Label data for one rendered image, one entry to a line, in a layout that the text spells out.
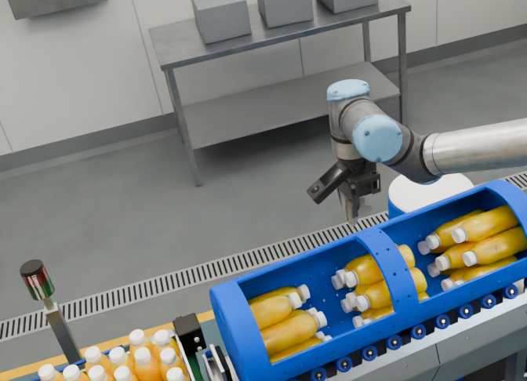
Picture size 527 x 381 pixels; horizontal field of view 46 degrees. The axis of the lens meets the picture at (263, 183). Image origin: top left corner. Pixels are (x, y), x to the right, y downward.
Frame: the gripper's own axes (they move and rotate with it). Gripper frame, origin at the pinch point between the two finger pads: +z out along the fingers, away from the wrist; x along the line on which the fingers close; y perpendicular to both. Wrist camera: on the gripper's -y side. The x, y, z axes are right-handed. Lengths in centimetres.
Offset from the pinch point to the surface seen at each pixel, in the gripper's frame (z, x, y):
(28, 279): 8, 33, -80
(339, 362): 34.6, -10.9, -11.2
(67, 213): 132, 257, -83
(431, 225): 23.7, 12.8, 32.6
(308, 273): 23.8, 12.8, -7.9
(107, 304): 132, 156, -73
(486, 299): 34.4, -10.9, 34.4
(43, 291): 13, 32, -77
